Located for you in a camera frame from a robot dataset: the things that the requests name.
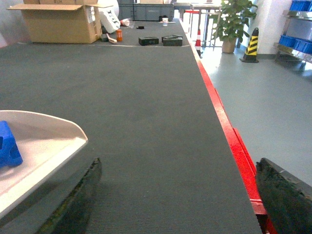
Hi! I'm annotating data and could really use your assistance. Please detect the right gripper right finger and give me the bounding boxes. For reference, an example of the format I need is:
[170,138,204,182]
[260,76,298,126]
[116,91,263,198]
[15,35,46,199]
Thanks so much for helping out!
[255,158,312,234]

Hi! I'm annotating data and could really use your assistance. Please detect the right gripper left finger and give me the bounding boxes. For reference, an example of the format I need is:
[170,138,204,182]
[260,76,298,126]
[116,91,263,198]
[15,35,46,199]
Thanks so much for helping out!
[37,158,102,234]

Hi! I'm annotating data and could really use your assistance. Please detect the beige plastic dustpan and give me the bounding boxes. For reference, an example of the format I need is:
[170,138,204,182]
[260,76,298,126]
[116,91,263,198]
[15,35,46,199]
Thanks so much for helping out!
[0,110,88,217]

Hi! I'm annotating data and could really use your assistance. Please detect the blue plastic block part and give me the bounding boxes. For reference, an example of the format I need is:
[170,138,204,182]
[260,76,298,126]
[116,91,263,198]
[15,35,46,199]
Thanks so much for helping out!
[0,121,23,168]

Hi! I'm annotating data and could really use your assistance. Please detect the steel roller shelf rack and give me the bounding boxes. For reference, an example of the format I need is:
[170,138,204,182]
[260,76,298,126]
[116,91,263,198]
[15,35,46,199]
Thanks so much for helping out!
[274,0,312,70]

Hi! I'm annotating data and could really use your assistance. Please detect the yellow black traffic cone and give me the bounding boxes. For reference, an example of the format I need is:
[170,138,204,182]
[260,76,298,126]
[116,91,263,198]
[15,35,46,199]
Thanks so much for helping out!
[240,28,259,63]

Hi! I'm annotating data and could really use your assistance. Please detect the red white traffic cone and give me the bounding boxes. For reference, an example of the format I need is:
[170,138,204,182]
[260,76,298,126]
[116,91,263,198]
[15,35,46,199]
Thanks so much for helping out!
[195,29,202,58]

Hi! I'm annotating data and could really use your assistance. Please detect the orange bottle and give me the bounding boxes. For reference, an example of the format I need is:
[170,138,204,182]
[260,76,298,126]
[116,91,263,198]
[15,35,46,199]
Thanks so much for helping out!
[116,29,123,42]

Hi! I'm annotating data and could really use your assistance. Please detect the potted green plant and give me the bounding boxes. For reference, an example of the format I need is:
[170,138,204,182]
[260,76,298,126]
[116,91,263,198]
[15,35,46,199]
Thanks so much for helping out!
[213,0,258,54]

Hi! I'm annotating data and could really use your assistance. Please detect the black box left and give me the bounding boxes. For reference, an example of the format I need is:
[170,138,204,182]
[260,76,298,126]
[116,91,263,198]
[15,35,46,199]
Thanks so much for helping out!
[138,37,159,46]

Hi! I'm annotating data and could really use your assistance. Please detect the black box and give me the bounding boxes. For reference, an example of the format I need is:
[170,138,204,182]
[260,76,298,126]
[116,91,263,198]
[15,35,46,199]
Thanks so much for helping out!
[161,35,183,46]
[138,37,159,46]

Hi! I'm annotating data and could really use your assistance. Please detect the large cardboard box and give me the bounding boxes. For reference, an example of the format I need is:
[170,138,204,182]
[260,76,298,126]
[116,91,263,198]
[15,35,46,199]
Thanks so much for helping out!
[7,0,112,44]

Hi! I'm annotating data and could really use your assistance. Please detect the black box right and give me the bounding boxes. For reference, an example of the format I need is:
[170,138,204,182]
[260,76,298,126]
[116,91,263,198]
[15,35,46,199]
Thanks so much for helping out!
[161,35,183,46]

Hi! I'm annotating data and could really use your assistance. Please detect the white printed bag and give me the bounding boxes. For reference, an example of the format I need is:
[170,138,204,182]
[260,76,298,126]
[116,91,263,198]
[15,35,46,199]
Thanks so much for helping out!
[97,0,120,34]

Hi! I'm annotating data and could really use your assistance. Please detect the white paper cup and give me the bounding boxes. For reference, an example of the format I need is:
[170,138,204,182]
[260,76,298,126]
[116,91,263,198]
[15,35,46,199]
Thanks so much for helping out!
[162,18,168,26]

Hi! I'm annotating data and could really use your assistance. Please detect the dark grey storage crate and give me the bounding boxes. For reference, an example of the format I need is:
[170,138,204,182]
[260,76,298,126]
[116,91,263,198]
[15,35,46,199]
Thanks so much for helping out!
[118,3,174,21]

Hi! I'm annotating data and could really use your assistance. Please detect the red table frame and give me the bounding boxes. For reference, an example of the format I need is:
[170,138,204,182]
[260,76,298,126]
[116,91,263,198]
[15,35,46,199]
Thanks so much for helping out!
[179,19,277,234]

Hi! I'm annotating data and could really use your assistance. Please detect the wooden handled brush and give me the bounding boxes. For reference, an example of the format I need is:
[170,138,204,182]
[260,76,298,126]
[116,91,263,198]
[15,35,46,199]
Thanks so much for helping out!
[101,34,117,44]

